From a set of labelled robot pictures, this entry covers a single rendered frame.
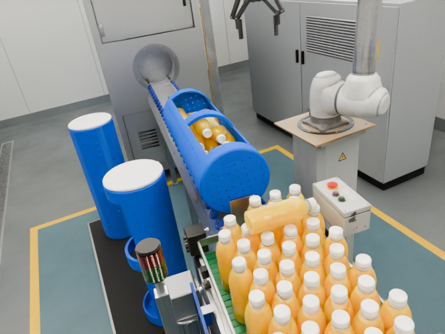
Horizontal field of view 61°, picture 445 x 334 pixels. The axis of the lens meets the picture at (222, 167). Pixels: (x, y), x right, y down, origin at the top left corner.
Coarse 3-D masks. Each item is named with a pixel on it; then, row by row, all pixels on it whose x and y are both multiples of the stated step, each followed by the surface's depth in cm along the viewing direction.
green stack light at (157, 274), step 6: (162, 264) 92; (144, 270) 92; (150, 270) 91; (156, 270) 92; (162, 270) 93; (144, 276) 93; (150, 276) 92; (156, 276) 92; (162, 276) 94; (150, 282) 93; (156, 282) 93
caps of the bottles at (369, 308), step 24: (312, 240) 106; (240, 264) 101; (288, 264) 99; (312, 264) 100; (336, 264) 97; (360, 264) 97; (288, 288) 92; (336, 288) 90; (360, 288) 91; (288, 312) 86; (336, 312) 84
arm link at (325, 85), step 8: (320, 72) 190; (328, 72) 186; (320, 80) 184; (328, 80) 182; (336, 80) 182; (312, 88) 189; (320, 88) 184; (328, 88) 182; (336, 88) 181; (312, 96) 190; (320, 96) 186; (328, 96) 183; (312, 104) 192; (320, 104) 188; (328, 104) 184; (312, 112) 195; (320, 112) 190; (328, 112) 187; (336, 112) 185
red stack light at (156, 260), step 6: (156, 252) 90; (162, 252) 92; (138, 258) 91; (144, 258) 89; (150, 258) 90; (156, 258) 90; (162, 258) 92; (144, 264) 91; (150, 264) 90; (156, 264) 91
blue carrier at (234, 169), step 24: (192, 96) 213; (168, 120) 198; (192, 120) 170; (192, 144) 156; (240, 144) 140; (192, 168) 150; (216, 168) 138; (240, 168) 141; (264, 168) 144; (216, 192) 142; (240, 192) 146; (264, 192) 150
